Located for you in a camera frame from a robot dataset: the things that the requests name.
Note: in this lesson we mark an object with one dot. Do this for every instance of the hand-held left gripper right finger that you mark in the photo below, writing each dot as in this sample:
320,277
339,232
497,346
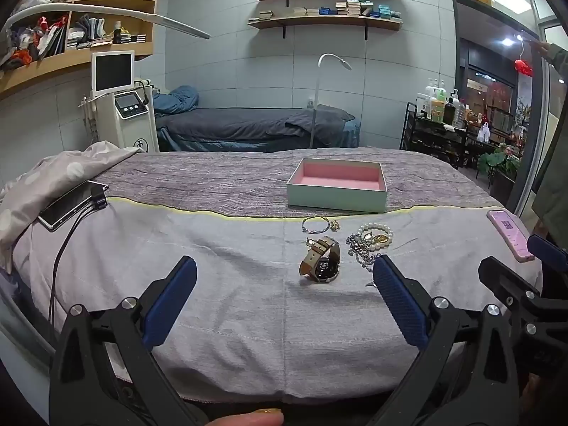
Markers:
399,304

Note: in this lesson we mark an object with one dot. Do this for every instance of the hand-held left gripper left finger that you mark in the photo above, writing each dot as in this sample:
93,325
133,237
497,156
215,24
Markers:
171,306

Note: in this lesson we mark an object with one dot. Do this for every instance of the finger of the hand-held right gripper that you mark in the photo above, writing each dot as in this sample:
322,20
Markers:
546,248
501,275

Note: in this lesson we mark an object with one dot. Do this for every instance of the silver bangle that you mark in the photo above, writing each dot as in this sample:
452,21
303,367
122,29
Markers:
303,227

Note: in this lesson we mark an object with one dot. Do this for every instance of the mint box with pink lining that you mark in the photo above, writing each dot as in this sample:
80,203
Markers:
337,197

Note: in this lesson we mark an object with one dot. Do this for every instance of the person's left hand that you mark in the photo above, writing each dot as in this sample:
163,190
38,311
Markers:
253,418

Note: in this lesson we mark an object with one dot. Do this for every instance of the pink smartphone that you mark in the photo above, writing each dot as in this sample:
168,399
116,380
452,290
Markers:
510,233

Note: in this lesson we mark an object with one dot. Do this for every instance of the green potted plant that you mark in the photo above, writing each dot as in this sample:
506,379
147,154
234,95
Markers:
499,162

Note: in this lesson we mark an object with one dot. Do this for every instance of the gold flower earring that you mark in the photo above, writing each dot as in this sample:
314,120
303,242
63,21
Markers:
335,225

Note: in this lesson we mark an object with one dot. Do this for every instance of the white plastic bag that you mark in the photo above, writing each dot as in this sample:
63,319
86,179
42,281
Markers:
483,133

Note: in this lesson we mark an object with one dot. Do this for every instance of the black trolley cart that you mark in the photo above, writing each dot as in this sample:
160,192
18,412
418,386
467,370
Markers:
435,140

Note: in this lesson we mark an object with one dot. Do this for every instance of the polka dot pillow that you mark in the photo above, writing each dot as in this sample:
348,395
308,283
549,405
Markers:
49,177

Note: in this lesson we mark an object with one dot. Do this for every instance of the cluster of bottles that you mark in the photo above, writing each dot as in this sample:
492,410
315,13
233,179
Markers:
437,106

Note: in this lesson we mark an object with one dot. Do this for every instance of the red hanging ornament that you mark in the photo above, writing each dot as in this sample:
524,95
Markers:
524,67

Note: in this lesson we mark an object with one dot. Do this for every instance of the white beauty machine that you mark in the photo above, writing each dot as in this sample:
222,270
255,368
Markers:
128,120

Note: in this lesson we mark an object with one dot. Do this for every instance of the dark grey massage bed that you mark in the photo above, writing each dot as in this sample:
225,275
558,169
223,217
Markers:
248,128

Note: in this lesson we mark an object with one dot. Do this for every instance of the blue quilt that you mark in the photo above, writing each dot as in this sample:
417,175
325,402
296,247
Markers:
177,100

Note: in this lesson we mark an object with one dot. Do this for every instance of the white floor lamp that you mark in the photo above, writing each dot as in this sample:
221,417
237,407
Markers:
316,97

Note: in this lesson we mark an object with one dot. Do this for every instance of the wooden shelf cabinet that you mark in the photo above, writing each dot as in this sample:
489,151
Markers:
146,22

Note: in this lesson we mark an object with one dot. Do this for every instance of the pile of clothes and bags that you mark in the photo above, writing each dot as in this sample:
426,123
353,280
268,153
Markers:
31,40

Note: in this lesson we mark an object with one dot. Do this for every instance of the wall shelves with books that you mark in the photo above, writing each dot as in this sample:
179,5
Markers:
353,6

